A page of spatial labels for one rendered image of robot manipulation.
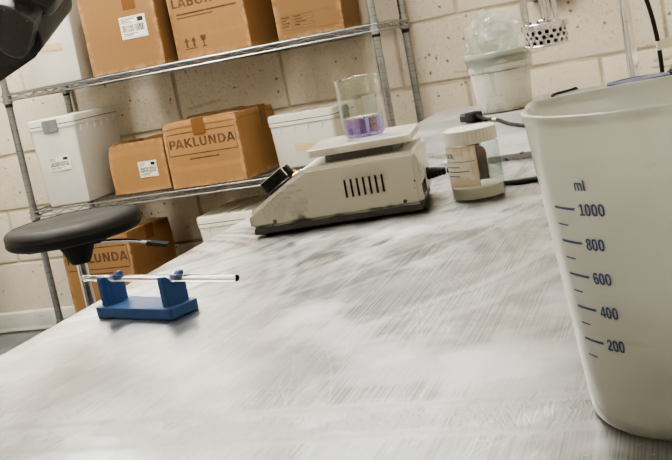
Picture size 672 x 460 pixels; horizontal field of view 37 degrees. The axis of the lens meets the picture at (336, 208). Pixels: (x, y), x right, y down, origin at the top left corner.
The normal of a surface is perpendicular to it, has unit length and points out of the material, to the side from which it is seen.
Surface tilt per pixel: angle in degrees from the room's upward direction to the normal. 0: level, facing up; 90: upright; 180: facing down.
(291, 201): 90
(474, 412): 0
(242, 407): 0
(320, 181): 90
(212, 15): 91
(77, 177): 93
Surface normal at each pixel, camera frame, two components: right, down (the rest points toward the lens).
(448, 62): -0.31, 0.21
